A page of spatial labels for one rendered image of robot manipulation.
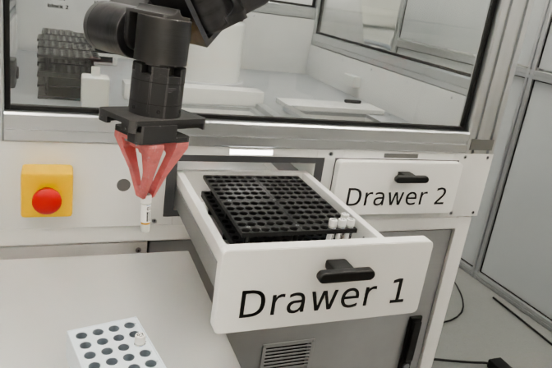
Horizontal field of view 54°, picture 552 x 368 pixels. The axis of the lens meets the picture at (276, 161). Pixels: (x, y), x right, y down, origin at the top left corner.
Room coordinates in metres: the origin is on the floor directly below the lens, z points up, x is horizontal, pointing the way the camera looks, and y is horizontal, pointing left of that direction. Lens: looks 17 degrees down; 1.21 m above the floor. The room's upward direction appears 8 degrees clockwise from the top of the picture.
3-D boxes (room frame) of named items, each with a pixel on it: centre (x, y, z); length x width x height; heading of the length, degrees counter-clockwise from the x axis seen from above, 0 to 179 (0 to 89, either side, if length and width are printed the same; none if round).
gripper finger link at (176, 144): (0.57, 0.15, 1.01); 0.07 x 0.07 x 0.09; 51
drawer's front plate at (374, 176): (1.03, -0.25, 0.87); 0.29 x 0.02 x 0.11; 113
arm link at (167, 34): (0.59, 0.14, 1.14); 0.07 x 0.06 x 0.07; 58
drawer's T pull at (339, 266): (0.58, -0.10, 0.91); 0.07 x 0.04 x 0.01; 113
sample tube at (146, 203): (0.58, 0.14, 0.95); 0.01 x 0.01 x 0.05
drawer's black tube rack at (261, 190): (0.79, -0.01, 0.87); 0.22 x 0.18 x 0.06; 23
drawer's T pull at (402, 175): (1.00, -0.26, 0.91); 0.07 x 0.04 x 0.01; 113
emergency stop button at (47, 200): (0.73, 0.32, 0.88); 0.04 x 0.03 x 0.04; 113
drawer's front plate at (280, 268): (0.61, -0.09, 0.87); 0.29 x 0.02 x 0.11; 113
